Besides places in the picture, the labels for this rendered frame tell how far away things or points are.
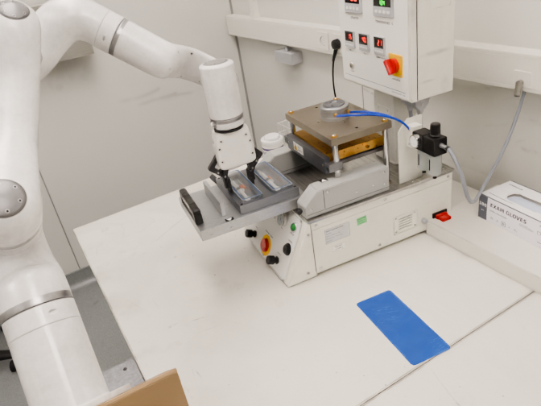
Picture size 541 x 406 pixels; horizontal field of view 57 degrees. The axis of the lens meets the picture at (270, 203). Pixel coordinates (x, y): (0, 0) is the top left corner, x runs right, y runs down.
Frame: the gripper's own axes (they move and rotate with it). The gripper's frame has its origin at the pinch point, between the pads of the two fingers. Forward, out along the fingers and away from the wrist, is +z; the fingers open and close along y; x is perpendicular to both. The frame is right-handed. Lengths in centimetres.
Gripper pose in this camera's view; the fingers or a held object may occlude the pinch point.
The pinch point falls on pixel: (239, 180)
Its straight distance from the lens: 133.0
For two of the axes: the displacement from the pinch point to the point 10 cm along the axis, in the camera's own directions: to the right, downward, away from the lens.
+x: -4.0, -3.9, 8.3
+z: 1.5, 8.6, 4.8
